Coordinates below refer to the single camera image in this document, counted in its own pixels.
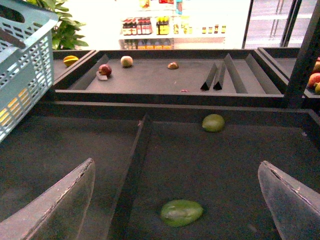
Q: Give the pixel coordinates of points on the brown halved fruit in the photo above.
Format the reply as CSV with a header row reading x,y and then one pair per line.
x,y
173,65

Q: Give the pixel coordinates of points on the green potted plant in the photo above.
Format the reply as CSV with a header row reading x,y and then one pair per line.
x,y
65,35

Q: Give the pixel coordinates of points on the pale peach fruit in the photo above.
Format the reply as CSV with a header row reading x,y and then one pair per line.
x,y
126,61

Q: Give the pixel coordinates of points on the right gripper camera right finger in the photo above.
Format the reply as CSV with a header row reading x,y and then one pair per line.
x,y
295,208

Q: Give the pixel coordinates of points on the black produce tray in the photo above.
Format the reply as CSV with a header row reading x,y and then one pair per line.
x,y
232,77
146,155

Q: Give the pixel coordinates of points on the light blue plastic basket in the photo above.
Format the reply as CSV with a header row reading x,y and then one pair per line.
x,y
26,54

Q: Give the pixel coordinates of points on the red apple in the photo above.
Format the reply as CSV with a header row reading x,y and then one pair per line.
x,y
105,70

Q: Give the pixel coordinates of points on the green mango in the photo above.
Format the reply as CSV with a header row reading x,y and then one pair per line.
x,y
213,123
180,212

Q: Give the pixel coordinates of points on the black shelf post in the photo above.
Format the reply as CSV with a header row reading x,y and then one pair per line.
x,y
305,62

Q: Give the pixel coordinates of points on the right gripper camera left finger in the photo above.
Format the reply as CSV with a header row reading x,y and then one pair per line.
x,y
58,213

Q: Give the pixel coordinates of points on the black upper produce tray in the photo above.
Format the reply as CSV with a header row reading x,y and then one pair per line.
x,y
232,77

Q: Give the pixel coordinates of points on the yellow mango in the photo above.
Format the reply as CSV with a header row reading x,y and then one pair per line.
x,y
15,108

